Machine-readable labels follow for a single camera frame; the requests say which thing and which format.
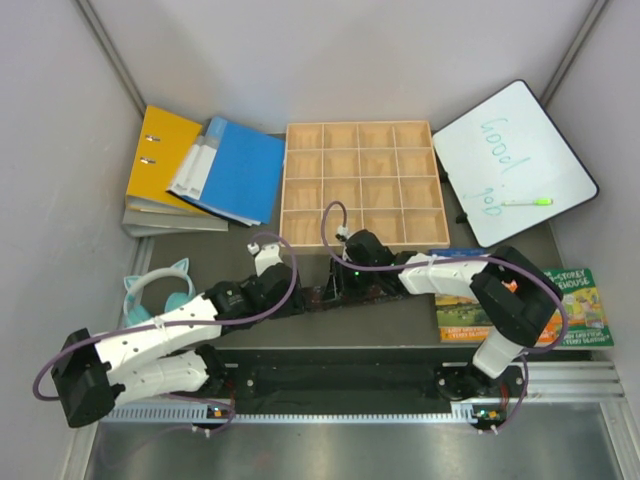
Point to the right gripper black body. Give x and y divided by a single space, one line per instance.
354 281

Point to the orange Treehouse book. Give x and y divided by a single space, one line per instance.
551 331

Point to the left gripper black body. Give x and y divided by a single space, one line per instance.
291 305

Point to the yellow ring binder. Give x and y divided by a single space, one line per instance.
164 141

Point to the grey binder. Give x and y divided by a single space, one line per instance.
140 224

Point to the teal cat-ear headphones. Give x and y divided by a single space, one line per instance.
156 292

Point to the brown floral necktie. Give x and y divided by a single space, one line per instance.
319 299

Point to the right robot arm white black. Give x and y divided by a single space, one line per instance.
517 297

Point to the green marker pen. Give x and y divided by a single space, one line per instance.
528 202

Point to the white whiteboard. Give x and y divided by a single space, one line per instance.
508 148

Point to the blue folder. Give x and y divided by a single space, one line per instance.
231 171

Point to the green Treehouse book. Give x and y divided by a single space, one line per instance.
588 326

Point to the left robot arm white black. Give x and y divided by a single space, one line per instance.
170 353

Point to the wooden compartment tray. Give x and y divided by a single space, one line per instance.
378 175

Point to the white cable duct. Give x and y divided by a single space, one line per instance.
198 413

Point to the Animal Farm book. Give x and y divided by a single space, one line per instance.
460 319

